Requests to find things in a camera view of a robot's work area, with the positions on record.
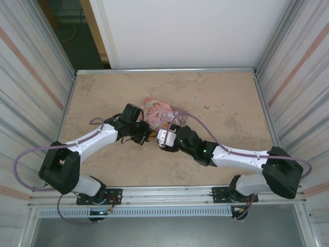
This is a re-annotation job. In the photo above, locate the white slotted cable duct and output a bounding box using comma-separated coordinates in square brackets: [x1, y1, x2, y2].
[37, 207, 236, 219]

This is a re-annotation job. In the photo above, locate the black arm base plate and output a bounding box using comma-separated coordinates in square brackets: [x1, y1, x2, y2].
[210, 187, 259, 204]
[76, 188, 123, 206]

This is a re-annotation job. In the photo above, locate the pink storybook tin box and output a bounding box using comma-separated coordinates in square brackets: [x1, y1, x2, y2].
[140, 97, 191, 132]

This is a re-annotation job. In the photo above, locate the corrugated translucent side panel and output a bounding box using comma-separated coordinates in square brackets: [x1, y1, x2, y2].
[0, 0, 77, 247]
[257, 0, 329, 247]

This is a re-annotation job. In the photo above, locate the wooden door frame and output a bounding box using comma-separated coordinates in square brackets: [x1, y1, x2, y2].
[79, 0, 112, 63]

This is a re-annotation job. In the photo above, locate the aluminium side frame bar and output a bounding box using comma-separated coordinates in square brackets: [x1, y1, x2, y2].
[51, 73, 78, 155]
[252, 72, 295, 184]

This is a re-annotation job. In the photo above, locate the grey metal shelf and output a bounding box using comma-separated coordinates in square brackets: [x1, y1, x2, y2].
[30, 217, 309, 247]

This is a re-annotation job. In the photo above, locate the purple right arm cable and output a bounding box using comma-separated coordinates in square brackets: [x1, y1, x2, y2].
[167, 113, 314, 222]

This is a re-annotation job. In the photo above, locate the aluminium rear frame bar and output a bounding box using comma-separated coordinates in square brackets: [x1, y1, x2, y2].
[75, 67, 258, 76]

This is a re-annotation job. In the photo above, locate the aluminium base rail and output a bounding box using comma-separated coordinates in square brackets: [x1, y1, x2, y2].
[27, 185, 308, 207]

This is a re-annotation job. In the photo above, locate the orange floor cable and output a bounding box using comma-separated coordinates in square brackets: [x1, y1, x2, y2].
[59, 22, 78, 43]

